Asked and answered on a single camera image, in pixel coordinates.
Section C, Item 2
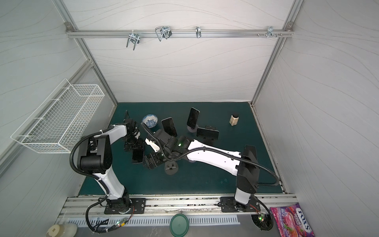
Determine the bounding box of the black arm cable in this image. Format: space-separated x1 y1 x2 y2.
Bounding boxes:
140 122 280 187
69 127 119 233

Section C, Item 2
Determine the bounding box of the green round lid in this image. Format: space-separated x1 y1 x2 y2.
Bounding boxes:
169 213 190 237

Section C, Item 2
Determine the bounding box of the black horizontal phone stand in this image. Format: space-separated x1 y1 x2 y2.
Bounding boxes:
203 125 219 145

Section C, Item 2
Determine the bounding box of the grey phone stand right back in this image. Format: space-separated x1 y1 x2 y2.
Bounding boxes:
187 124 199 133

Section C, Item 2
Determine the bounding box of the metal clamp middle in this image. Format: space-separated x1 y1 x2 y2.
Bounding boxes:
155 26 172 41

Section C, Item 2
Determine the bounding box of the phone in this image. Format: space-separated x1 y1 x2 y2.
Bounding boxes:
131 148 145 165
196 128 219 140
244 145 257 158
187 107 200 128
161 117 178 137

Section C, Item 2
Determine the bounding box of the grey phone stand left front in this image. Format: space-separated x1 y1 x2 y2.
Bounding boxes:
164 161 179 175

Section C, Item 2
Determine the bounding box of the black round fan floor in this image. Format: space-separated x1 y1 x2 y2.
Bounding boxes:
251 213 273 231

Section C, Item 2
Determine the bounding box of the metal clamp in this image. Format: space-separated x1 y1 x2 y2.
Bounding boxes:
126 31 140 50
155 26 172 41

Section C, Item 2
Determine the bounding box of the purple candy bag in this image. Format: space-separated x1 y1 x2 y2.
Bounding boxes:
270 203 315 237

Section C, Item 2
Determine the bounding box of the phone on horizontal stand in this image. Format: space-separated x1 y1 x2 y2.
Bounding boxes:
196 128 219 140

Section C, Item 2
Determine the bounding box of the white round object floor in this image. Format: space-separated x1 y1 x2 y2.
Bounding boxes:
45 223 78 237

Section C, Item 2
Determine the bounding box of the metal bracket right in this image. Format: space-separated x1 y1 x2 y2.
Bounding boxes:
257 26 283 39

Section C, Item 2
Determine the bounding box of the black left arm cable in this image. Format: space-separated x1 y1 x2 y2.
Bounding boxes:
69 127 119 233

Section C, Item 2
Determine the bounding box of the aluminium overhead rail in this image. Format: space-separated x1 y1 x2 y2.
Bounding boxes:
66 28 295 39

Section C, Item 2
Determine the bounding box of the white wire basket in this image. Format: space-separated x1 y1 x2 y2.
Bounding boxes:
11 79 105 154

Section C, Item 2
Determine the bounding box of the metal clamp left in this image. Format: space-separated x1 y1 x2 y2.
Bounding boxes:
126 31 140 50

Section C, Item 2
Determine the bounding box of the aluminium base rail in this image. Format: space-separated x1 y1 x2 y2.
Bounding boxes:
55 194 298 227

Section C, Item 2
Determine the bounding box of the blue white ceramic bowl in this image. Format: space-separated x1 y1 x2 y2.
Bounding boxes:
142 114 158 128

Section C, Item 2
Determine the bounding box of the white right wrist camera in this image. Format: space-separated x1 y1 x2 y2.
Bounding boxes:
145 138 160 153

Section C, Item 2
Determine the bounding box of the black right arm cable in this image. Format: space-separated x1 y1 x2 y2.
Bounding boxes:
140 122 280 187

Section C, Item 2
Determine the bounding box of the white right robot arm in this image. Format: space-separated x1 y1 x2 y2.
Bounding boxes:
145 135 260 205

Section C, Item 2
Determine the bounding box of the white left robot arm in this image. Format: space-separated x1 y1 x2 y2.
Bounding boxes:
77 118 145 213

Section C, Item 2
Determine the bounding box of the grey phone stand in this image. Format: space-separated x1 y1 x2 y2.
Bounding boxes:
164 161 179 175
187 124 199 133

